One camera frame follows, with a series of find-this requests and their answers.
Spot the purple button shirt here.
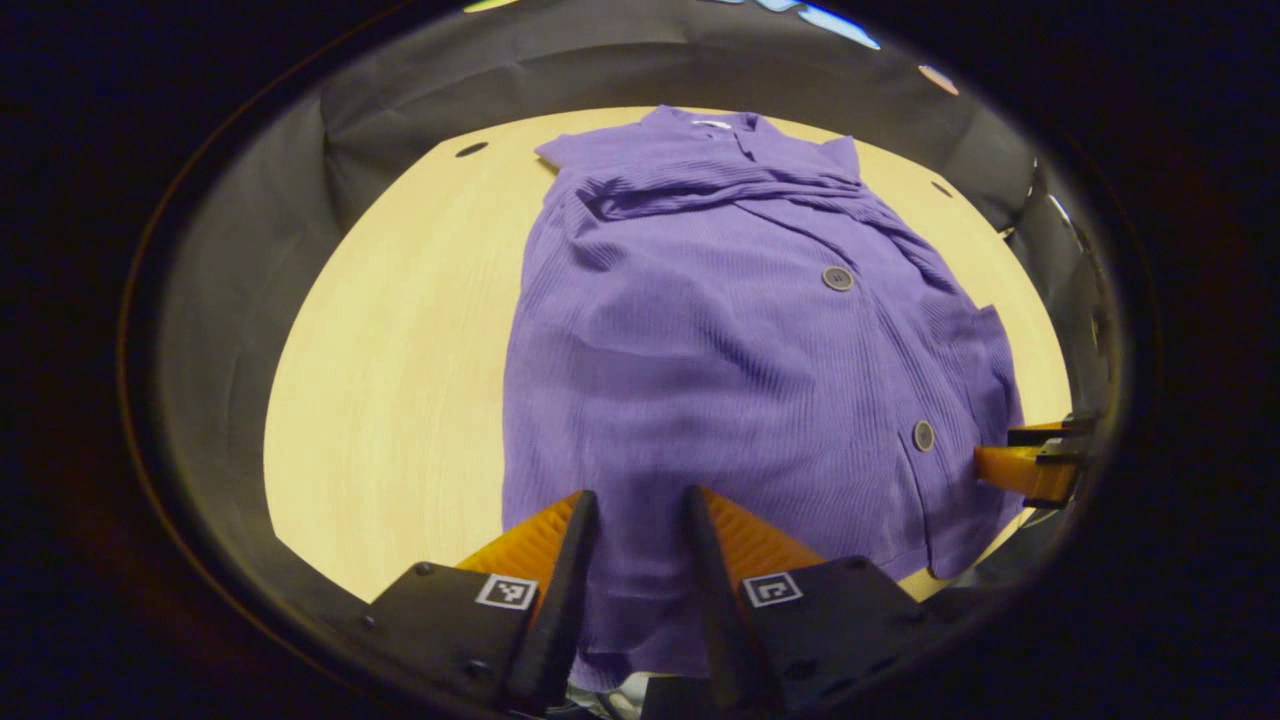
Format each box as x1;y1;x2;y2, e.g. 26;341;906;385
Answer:
500;105;1026;693

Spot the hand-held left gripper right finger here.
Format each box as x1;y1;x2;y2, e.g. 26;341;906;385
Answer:
682;485;926;720

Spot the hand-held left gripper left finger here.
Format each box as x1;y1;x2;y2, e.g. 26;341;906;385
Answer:
362;488;601;717

